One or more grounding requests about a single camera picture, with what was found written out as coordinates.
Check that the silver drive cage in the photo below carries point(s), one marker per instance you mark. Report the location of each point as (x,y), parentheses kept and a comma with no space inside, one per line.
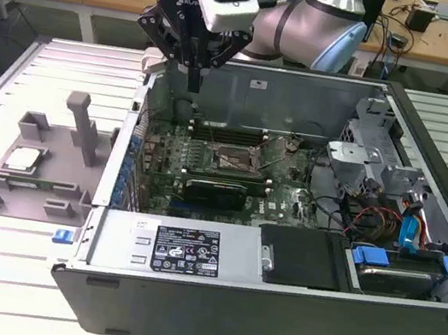
(354,153)

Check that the blue case latch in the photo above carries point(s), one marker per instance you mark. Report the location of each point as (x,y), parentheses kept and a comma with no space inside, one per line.
(62,236)

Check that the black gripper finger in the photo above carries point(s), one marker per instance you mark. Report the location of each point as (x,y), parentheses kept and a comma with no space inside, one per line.
(234,48)
(153,25)

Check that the black upright box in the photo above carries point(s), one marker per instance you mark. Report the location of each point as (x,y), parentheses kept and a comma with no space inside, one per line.
(370,20)

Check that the blue expansion slot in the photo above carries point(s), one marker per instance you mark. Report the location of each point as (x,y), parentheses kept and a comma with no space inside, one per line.
(176,202)

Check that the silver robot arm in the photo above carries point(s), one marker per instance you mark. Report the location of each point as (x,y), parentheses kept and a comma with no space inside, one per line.
(309,30)

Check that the green RAM stick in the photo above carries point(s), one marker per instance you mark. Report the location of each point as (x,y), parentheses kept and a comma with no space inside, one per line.
(41,184)

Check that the blue card retainer strip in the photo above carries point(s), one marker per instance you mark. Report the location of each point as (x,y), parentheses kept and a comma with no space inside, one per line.
(125,167)

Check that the black RAM slot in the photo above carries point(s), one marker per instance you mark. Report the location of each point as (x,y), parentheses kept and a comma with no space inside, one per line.
(230,131)
(231,127)
(259,187)
(227,173)
(229,139)
(229,135)
(227,176)

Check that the open black PC case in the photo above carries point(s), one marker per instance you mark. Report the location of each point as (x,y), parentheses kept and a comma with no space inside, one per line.
(223,319)

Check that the grey parts rack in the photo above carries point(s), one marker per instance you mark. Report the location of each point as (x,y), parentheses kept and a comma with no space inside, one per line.
(60,138)

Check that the black plastic shroud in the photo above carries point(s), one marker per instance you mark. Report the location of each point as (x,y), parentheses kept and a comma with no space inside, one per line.
(299,256)

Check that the CPU socket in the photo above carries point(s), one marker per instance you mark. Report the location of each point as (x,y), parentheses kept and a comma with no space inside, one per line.
(233,162)

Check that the grey case latch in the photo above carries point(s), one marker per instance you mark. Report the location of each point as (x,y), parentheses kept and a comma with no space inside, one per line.
(149,61)

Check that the green motherboard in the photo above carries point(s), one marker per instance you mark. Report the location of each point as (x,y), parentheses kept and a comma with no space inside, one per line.
(278,177)

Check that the hard disk in blue carrier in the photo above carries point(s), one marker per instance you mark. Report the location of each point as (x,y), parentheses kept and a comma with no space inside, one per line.
(371,256)

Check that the silver square CPU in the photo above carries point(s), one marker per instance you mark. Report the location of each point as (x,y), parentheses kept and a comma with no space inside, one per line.
(24,160)

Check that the small black adapter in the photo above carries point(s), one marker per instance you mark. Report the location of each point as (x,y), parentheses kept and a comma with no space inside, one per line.
(419,19)

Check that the silver power supply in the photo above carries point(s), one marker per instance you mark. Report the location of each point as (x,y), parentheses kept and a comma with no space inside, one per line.
(116,239)

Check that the small black device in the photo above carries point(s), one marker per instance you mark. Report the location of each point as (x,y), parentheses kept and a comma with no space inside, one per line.
(399,40)

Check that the black graphics card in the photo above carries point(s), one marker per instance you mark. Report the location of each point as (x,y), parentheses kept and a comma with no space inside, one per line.
(214,195)

